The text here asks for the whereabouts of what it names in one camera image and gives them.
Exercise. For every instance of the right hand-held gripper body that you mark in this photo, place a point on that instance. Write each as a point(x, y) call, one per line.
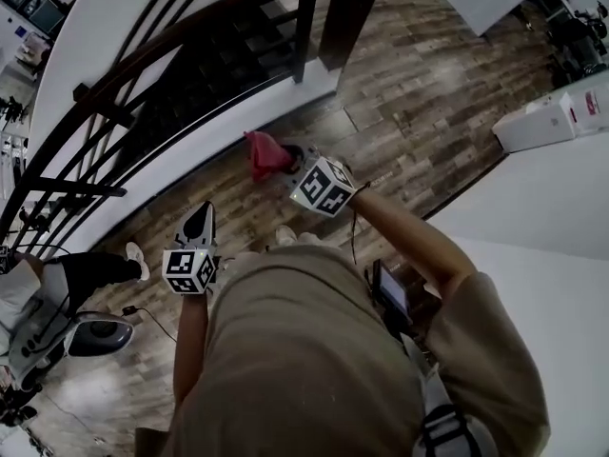
point(323, 186)

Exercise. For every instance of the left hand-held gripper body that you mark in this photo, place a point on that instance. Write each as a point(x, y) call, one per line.
point(190, 269)

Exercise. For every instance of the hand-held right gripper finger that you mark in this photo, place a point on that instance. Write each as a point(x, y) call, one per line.
point(297, 152)
point(285, 174)

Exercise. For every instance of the pink cloth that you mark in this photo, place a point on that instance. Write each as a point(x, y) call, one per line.
point(266, 155)

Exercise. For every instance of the dark wooden railing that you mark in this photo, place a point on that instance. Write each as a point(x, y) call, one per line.
point(143, 60)

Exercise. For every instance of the person's right forearm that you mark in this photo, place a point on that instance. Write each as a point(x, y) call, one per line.
point(418, 241)

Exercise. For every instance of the person's left forearm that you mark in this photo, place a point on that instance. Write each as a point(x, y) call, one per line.
point(190, 345)

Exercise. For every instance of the person's white shoe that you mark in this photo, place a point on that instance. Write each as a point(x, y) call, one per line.
point(284, 235)

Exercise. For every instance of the dark wooden staircase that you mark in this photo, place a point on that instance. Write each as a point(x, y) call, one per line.
point(228, 69)

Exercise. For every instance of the black waist device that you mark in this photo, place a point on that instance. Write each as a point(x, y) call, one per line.
point(390, 293)

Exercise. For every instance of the person's khaki shirt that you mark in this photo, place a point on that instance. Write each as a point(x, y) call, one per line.
point(309, 360)

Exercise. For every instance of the white appliance with red label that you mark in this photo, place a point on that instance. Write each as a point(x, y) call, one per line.
point(547, 122)

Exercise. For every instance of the black office chair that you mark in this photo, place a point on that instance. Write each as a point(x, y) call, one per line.
point(585, 36)

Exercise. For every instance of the brown wooden newel post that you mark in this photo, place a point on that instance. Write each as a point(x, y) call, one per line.
point(352, 17)

